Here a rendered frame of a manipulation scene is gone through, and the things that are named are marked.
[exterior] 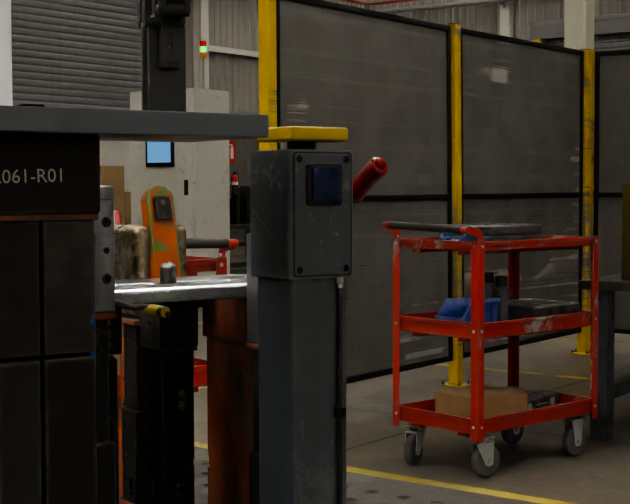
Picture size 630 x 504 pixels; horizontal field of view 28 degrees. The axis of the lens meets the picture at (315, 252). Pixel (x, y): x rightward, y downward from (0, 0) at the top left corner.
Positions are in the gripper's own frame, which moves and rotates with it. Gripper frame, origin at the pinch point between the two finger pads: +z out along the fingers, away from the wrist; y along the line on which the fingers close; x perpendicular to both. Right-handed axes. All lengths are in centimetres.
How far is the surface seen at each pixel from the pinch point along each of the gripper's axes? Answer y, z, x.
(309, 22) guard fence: 459, -67, -163
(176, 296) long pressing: 28.2, 20.8, -7.0
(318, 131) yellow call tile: 2.0, 4.5, -13.9
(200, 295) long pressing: 28.9, 20.8, -9.7
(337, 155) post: 2.1, 6.6, -15.7
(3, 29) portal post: 434, -55, -22
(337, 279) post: 2.3, 17.4, -15.8
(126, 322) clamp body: 54, 26, -6
